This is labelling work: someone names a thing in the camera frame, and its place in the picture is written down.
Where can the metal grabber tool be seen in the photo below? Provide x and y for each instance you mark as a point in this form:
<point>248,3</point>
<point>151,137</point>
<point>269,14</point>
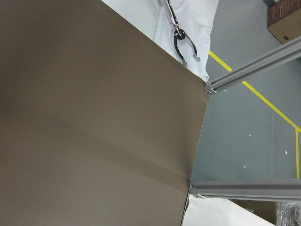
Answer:
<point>180,37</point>

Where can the white cloth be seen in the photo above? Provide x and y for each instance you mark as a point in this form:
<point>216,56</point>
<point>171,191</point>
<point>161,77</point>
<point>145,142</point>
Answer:
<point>152,19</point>

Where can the cardboard box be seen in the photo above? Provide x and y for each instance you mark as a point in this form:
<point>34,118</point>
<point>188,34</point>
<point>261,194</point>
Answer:
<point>284,20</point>

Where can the lower aluminium frame post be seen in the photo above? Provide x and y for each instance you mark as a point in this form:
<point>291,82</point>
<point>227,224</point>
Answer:
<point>276,190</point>

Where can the aluminium frame post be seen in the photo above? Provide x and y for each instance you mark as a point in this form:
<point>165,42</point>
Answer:
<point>276,190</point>
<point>276,57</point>

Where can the upper aluminium frame post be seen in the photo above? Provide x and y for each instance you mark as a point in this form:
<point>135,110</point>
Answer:
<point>276,57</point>

